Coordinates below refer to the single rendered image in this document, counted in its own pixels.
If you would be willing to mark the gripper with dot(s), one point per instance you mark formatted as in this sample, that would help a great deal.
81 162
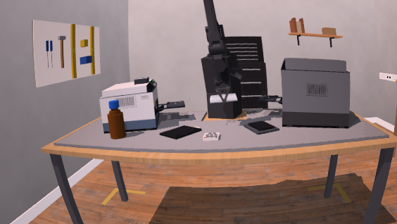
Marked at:
218 82

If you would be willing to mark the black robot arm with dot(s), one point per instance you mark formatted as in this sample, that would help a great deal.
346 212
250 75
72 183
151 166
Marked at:
215 32

